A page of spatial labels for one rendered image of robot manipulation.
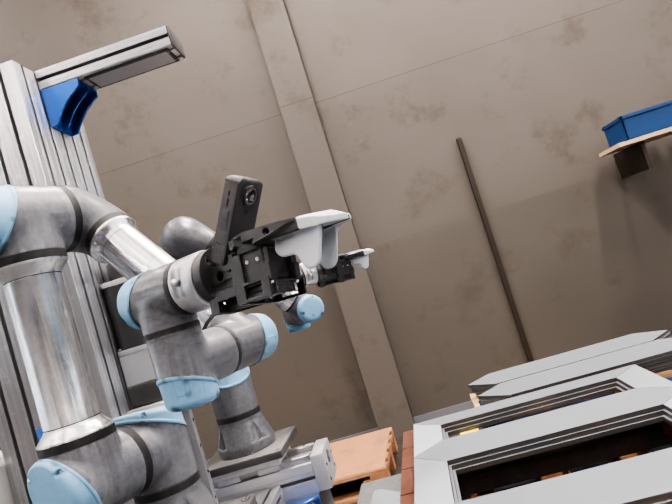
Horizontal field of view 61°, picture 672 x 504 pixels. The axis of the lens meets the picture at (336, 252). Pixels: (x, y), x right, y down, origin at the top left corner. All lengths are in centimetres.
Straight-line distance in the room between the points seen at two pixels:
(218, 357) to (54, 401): 29
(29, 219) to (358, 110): 448
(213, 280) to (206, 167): 471
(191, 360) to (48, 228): 35
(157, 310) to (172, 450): 35
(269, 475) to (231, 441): 13
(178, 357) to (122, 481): 29
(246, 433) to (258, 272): 91
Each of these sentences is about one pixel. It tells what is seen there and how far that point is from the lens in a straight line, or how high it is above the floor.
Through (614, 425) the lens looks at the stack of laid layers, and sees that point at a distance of 167.
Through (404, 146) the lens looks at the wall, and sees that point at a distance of 521.
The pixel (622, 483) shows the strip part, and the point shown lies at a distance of 132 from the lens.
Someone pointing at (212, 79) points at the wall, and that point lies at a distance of 561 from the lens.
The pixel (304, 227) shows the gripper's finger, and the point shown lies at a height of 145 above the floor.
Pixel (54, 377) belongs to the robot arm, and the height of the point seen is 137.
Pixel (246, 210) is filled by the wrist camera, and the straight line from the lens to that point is 72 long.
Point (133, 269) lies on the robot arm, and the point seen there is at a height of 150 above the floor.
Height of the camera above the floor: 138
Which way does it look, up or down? 3 degrees up
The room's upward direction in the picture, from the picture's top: 17 degrees counter-clockwise
